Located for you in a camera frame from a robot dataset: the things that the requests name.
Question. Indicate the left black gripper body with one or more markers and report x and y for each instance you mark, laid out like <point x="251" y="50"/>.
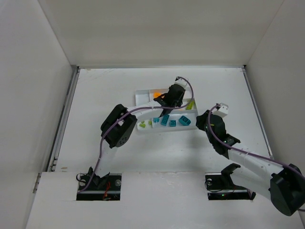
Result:
<point x="165" y="104"/>

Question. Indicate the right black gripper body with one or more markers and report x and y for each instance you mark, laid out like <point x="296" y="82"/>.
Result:
<point x="203" y="119"/>

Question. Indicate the long teal lego brick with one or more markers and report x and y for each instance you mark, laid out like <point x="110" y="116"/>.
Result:
<point x="164" y="120"/>

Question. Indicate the teal sloped lego brick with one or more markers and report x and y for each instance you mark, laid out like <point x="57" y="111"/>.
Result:
<point x="183" y="120"/>

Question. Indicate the teal curved lego brick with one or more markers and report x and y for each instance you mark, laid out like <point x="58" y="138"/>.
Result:
<point x="156" y="120"/>

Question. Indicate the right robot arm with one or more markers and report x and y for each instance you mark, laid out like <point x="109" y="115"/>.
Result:
<point x="282" y="184"/>

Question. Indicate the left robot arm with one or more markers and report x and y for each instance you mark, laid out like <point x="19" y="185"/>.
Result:
<point x="120" y="123"/>

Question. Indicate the orange arch lego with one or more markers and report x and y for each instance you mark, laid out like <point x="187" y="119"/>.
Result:
<point x="156" y="94"/>

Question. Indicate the green studded lego brick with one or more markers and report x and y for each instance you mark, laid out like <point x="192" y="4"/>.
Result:
<point x="190" y="105"/>

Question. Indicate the small green lego cluster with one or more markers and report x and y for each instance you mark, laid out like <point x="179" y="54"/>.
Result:
<point x="145" y="124"/>

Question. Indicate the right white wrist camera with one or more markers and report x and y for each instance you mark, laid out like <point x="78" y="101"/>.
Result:
<point x="221" y="110"/>

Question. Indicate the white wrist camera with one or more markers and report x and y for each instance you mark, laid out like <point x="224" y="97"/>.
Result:
<point x="181" y="82"/>
<point x="221" y="110"/>

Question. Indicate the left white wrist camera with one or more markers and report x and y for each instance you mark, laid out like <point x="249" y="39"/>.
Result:
<point x="181" y="82"/>

